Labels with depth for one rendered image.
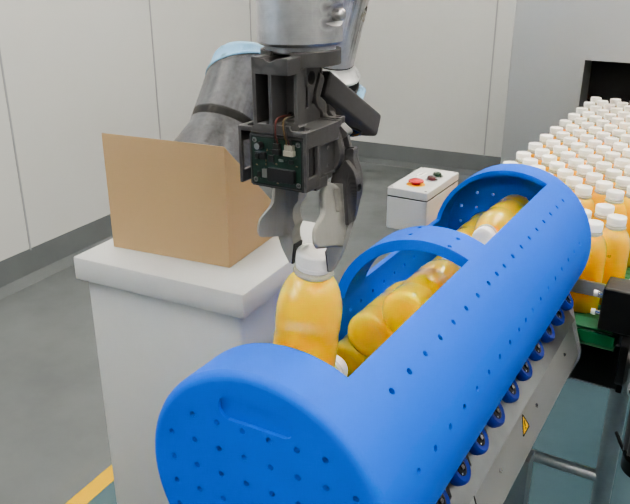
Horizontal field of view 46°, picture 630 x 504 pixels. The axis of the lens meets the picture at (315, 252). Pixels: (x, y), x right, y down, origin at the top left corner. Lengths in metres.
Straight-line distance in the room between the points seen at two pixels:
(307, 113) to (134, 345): 0.68
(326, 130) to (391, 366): 0.26
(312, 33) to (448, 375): 0.40
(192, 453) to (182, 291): 0.37
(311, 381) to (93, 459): 2.05
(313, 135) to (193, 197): 0.52
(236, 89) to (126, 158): 0.21
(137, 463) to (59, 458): 1.38
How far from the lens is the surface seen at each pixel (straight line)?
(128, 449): 1.38
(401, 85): 5.99
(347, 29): 1.16
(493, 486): 1.16
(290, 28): 0.63
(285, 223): 0.73
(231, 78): 1.22
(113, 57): 4.51
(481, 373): 0.90
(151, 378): 1.25
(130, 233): 1.22
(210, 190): 1.11
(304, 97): 0.64
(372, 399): 0.72
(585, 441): 2.85
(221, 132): 1.18
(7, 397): 3.15
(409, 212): 1.70
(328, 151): 0.67
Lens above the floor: 1.60
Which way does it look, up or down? 22 degrees down
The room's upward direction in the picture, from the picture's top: straight up
